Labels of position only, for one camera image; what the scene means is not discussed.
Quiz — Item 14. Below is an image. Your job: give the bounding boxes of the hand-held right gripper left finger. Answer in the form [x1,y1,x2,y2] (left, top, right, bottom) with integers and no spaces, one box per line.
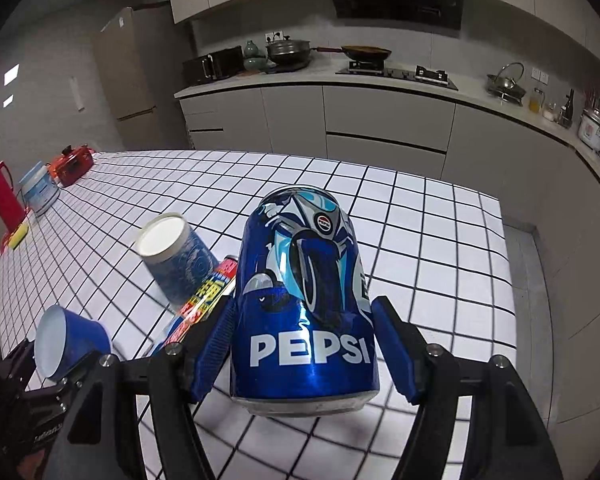
[45,296,236,480]

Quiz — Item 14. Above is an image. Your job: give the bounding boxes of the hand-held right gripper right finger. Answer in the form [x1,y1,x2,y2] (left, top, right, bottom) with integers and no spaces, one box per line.
[371,296,566,480]

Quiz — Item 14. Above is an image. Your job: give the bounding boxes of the blue soda can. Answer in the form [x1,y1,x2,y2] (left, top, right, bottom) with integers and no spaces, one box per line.
[229,186,381,418]

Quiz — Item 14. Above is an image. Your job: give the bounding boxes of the colourful printed slim packet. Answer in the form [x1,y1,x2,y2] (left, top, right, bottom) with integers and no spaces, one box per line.
[147,256,241,358]

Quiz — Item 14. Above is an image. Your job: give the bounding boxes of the white and blue paper cup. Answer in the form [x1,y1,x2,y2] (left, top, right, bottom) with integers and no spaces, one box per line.
[134,212,220,306]

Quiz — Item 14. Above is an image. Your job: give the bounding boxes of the yellow sponge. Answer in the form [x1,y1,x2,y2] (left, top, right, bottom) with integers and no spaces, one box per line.
[7,222,31,250]

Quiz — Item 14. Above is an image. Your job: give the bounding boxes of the blue and white noodle bowl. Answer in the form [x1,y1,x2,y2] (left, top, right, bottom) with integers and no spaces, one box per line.
[19,161,61,217]

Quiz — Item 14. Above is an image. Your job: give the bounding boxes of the kitchen base cabinets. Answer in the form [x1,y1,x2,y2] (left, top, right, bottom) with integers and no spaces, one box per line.
[174,57,600,426]

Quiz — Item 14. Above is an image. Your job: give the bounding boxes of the black gas stove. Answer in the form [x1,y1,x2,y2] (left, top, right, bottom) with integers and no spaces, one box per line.
[336,60,459,92]

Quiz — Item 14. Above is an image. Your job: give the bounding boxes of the black countertop oven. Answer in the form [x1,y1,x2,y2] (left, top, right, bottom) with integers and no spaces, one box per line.
[182,46,244,86]

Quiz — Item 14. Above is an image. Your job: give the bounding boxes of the beige refrigerator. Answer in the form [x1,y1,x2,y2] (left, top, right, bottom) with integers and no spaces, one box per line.
[92,6,191,151]

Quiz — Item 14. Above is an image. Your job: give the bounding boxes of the white rice cooker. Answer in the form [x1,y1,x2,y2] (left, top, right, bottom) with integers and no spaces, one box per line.
[578,105,600,152]

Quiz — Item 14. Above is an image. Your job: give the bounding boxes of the dark bottle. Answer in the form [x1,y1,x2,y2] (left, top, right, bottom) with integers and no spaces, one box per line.
[560,89,577,128]

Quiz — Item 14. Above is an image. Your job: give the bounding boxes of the black frying pan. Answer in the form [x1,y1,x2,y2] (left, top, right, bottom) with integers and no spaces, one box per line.
[316,45,392,63]

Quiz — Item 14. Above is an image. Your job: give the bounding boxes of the green ceramic jar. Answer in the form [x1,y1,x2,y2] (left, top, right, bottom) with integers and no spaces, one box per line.
[243,40,271,73]

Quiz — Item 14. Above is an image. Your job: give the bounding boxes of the lidded dark pan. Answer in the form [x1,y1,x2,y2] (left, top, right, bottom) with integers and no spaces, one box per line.
[266,36,313,68]

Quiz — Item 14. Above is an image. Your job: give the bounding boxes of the metal pot with handle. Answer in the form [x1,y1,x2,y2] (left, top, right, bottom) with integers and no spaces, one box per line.
[486,62,527,106]

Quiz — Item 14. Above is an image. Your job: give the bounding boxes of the white wall panel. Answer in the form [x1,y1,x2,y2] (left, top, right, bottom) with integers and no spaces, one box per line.
[69,76,86,112]

